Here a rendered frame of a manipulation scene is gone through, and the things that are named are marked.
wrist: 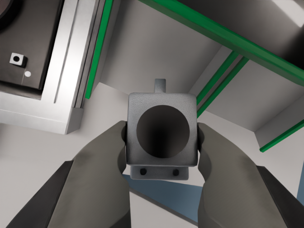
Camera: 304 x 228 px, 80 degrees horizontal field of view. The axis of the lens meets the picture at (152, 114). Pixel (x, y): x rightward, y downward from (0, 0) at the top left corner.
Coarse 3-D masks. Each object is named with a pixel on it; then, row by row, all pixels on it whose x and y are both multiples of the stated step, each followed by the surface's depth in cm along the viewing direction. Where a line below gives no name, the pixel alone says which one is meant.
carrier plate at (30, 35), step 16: (32, 0) 27; (48, 0) 28; (64, 0) 29; (16, 16) 27; (32, 16) 27; (48, 16) 28; (0, 32) 26; (16, 32) 27; (32, 32) 27; (48, 32) 28; (0, 48) 27; (16, 48) 27; (32, 48) 27; (48, 48) 28; (0, 64) 27; (32, 64) 27; (48, 64) 29; (0, 80) 27; (16, 80) 27; (32, 80) 27
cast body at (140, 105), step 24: (144, 96) 12; (168, 96) 12; (192, 96) 12; (144, 120) 10; (168, 120) 10; (192, 120) 11; (144, 144) 10; (168, 144) 10; (192, 144) 11; (144, 168) 14; (168, 168) 14
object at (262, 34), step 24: (144, 0) 7; (168, 0) 6; (192, 0) 8; (216, 0) 8; (240, 0) 8; (264, 0) 8; (288, 0) 8; (192, 24) 7; (216, 24) 7; (240, 24) 9; (264, 24) 9; (288, 24) 9; (240, 48) 7; (264, 48) 7; (288, 48) 9; (288, 72) 7
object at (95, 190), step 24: (96, 144) 10; (120, 144) 10; (72, 168) 8; (96, 168) 8; (120, 168) 9; (72, 192) 7; (96, 192) 7; (120, 192) 7; (72, 216) 6; (96, 216) 6; (120, 216) 6
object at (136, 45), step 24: (120, 0) 19; (120, 24) 21; (144, 24) 21; (168, 24) 20; (96, 48) 19; (120, 48) 23; (144, 48) 23; (168, 48) 22; (192, 48) 22; (216, 48) 21; (96, 72) 22; (120, 72) 25; (144, 72) 25; (168, 72) 24; (192, 72) 24; (216, 72) 19
